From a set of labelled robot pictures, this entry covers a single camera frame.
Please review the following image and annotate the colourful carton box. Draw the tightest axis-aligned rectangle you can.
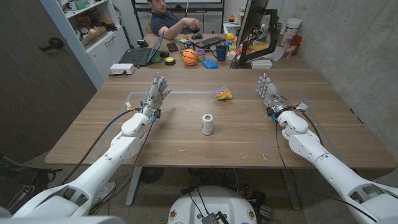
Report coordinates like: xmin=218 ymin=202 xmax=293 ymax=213
xmin=178 ymin=37 xmax=196 ymax=57

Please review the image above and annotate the yellow plate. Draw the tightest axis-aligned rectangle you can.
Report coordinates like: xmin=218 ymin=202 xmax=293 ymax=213
xmin=251 ymin=42 xmax=270 ymax=52

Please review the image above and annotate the black door handle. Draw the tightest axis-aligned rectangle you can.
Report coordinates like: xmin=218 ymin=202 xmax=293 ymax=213
xmin=39 ymin=37 xmax=65 ymax=52

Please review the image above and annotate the white rectangular box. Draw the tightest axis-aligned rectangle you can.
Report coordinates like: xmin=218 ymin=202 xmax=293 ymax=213
xmin=251 ymin=58 xmax=273 ymax=70

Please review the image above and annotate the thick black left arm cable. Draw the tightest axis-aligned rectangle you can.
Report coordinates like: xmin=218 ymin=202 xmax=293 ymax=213
xmin=58 ymin=108 xmax=143 ymax=186

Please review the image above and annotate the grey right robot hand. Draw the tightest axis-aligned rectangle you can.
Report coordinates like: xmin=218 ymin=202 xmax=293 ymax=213
xmin=256 ymin=73 xmax=289 ymax=116

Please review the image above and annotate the black round fan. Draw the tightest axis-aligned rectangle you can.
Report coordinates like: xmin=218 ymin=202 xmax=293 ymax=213
xmin=139 ymin=167 xmax=165 ymax=184

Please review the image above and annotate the seated man in dark shirt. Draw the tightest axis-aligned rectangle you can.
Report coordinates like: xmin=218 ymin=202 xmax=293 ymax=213
xmin=146 ymin=0 xmax=203 ymax=40

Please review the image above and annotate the red cup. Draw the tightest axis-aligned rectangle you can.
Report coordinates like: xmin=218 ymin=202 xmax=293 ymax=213
xmin=290 ymin=34 xmax=303 ymax=56

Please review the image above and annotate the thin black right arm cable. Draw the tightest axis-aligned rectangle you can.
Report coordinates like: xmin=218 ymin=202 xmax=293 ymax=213
xmin=275 ymin=119 xmax=379 ymax=222

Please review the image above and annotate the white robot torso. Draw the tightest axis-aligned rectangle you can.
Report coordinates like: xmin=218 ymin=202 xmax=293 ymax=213
xmin=167 ymin=185 xmax=258 ymax=224

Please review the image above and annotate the black backpack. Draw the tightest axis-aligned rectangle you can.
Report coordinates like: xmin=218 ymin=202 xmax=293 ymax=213
xmin=0 ymin=155 xmax=63 ymax=215

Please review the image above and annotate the black keyboard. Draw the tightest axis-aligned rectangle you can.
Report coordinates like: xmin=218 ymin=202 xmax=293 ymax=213
xmin=194 ymin=35 xmax=226 ymax=50

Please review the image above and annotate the cardboard box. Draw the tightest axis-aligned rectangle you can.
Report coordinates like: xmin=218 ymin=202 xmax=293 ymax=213
xmin=80 ymin=26 xmax=108 ymax=50

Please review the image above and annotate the black computer monitor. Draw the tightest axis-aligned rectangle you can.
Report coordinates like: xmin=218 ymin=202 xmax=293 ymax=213
xmin=236 ymin=0 xmax=271 ymax=50

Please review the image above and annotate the purple yellow orange toy block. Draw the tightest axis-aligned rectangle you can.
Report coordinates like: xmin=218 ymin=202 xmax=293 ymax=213
xmin=213 ymin=85 xmax=233 ymax=101

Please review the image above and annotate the black monitor stand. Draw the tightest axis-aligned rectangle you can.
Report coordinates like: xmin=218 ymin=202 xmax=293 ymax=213
xmin=233 ymin=8 xmax=279 ymax=69

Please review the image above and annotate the orange mini basketball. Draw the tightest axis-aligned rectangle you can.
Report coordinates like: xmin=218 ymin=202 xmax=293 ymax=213
xmin=182 ymin=49 xmax=198 ymax=67

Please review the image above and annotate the blue plastic brick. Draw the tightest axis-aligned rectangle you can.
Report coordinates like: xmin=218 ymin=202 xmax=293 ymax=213
xmin=201 ymin=58 xmax=219 ymax=70

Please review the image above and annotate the clear glass jar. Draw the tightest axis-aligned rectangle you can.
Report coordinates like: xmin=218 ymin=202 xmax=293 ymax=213
xmin=282 ymin=42 xmax=295 ymax=59

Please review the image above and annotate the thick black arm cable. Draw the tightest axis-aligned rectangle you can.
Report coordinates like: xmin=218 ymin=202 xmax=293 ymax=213
xmin=287 ymin=105 xmax=324 ymax=147
xmin=58 ymin=108 xmax=143 ymax=186

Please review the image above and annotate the dark wooden door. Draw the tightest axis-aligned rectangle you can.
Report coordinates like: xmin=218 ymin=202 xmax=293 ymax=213
xmin=0 ymin=0 xmax=98 ymax=164

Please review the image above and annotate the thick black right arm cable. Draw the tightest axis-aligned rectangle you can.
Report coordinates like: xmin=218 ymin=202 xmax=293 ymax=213
xmin=287 ymin=105 xmax=324 ymax=147

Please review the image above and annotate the white power box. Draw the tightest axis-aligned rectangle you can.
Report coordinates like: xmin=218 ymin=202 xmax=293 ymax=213
xmin=109 ymin=63 xmax=136 ymax=75

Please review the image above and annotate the dark blue mug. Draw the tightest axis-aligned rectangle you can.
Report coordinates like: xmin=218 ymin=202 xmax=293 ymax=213
xmin=212 ymin=44 xmax=228 ymax=62

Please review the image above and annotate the grey table leg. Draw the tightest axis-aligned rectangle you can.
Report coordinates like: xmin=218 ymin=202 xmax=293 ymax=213
xmin=125 ymin=166 xmax=143 ymax=207
xmin=281 ymin=167 xmax=302 ymax=211

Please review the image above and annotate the white shelf cabinet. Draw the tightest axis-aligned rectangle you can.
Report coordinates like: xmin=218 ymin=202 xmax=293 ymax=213
xmin=40 ymin=0 xmax=131 ymax=90

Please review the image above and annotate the white wipes canister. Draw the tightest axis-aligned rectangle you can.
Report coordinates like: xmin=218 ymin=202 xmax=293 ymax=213
xmin=280 ymin=17 xmax=303 ymax=46

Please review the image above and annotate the open black laptop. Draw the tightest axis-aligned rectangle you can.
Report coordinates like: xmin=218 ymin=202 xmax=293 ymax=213
xmin=118 ymin=30 xmax=165 ymax=68

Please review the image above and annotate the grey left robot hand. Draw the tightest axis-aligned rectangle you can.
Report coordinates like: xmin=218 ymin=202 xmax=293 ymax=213
xmin=141 ymin=73 xmax=172 ymax=118

